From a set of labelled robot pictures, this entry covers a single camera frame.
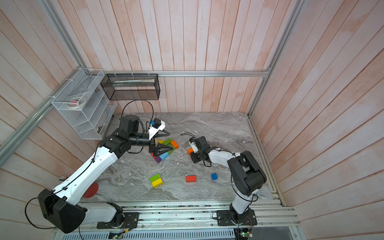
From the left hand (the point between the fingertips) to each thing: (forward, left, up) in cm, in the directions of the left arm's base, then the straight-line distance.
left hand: (169, 142), depth 68 cm
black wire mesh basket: (+53, +33, -6) cm, 62 cm away
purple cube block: (+6, +10, -27) cm, 30 cm away
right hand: (+10, -13, -28) cm, 33 cm away
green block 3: (-6, +11, -29) cm, 32 cm away
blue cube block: (-5, -24, -28) cm, 37 cm away
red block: (-7, +6, +2) cm, 10 cm away
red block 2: (-6, -11, -28) cm, 31 cm away
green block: (+19, +6, -27) cm, 33 cm away
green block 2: (-6, -2, +2) cm, 6 cm away
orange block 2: (+18, +1, -29) cm, 34 cm away
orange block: (+12, -10, -28) cm, 33 cm away
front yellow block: (-9, +9, -27) cm, 30 cm away
